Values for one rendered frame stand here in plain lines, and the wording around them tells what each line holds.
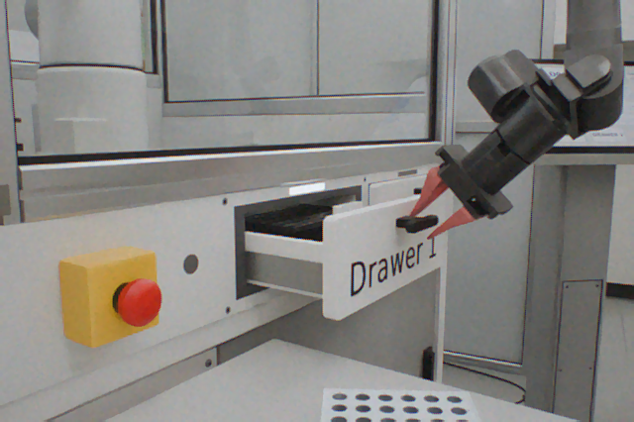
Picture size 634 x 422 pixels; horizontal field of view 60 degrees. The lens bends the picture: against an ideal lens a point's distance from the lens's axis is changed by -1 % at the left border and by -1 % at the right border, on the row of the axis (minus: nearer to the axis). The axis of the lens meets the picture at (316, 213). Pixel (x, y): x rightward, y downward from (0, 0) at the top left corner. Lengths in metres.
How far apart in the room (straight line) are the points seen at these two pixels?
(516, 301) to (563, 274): 0.87
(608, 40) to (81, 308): 0.58
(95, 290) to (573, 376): 1.42
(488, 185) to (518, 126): 0.07
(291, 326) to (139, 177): 0.35
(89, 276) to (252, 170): 0.27
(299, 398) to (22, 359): 0.25
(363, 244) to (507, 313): 1.88
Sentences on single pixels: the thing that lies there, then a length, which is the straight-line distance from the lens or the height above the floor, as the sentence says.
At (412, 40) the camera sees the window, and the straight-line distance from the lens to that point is 1.08.
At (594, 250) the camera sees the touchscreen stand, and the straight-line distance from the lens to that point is 1.62.
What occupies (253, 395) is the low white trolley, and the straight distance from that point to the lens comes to 0.57.
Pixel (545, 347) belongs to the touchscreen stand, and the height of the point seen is 0.43.
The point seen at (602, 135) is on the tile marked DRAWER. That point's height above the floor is 1.00.
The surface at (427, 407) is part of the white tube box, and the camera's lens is 0.48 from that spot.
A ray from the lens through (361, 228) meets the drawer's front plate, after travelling 0.60.
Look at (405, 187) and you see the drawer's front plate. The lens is 0.98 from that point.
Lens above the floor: 1.02
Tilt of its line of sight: 9 degrees down
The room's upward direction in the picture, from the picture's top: straight up
